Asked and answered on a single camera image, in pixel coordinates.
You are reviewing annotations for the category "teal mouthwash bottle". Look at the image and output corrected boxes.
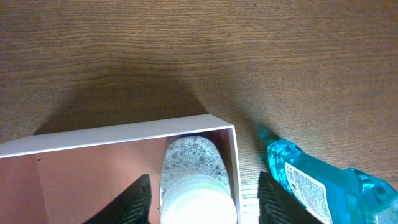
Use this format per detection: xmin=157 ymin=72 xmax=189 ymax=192
xmin=256 ymin=126 xmax=397 ymax=224

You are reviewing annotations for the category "purple liquid clear bottle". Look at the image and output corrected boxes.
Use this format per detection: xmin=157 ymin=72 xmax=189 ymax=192
xmin=160 ymin=136 xmax=238 ymax=224

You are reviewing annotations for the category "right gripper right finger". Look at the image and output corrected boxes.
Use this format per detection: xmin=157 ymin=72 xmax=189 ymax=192
xmin=257 ymin=171 xmax=322 ymax=224

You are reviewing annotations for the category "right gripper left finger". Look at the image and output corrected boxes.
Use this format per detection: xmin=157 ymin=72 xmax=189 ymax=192
xmin=84 ymin=174 xmax=152 ymax=224

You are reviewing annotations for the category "white cardboard box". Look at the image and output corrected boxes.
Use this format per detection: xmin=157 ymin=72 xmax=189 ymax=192
xmin=1 ymin=114 xmax=242 ymax=223

